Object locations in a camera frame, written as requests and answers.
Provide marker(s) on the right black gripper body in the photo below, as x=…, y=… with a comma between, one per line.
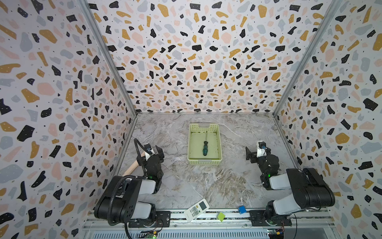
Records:
x=261, y=163

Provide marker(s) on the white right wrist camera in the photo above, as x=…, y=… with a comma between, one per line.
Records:
x=261, y=149

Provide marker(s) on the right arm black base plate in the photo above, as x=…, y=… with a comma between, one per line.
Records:
x=262, y=218

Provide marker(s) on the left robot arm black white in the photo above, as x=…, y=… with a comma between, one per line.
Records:
x=119, y=203

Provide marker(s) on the wooden hammer handle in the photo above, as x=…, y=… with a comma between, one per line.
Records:
x=132, y=168

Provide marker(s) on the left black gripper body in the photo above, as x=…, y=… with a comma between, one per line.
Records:
x=157, y=158

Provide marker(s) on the blue cube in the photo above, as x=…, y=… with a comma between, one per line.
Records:
x=242, y=210

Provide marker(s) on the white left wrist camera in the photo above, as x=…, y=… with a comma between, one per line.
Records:
x=148, y=149

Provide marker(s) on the light green plastic basket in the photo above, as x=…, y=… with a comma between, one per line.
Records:
x=197, y=134

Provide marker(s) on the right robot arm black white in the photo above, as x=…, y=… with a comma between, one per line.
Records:
x=308, y=189

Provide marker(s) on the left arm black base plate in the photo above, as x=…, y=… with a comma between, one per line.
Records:
x=160, y=220

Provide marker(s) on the green sticky note block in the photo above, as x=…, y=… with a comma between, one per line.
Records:
x=221, y=216

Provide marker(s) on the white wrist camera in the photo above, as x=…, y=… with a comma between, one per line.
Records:
x=261, y=149
x=148, y=149

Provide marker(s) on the green black screwdriver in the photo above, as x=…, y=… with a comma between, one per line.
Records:
x=205, y=147

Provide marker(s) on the white remote control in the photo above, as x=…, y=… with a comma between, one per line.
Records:
x=196, y=210

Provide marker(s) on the aluminium mounting rail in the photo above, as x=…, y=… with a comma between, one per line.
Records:
x=308, y=224

